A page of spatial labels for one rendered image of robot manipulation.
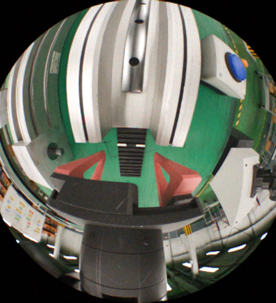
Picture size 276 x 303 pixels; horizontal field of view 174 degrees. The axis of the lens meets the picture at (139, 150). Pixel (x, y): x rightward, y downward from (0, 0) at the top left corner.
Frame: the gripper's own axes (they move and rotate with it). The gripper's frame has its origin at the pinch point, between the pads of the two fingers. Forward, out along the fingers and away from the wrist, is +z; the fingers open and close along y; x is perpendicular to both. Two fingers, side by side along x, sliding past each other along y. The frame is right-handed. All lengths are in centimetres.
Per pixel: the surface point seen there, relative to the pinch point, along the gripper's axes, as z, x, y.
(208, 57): 0.4, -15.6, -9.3
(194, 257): -185, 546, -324
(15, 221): -92, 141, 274
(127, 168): 4.5, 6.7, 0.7
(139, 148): 4.2, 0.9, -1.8
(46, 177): -4.3, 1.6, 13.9
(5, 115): -2.3, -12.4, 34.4
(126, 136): 4.1, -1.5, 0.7
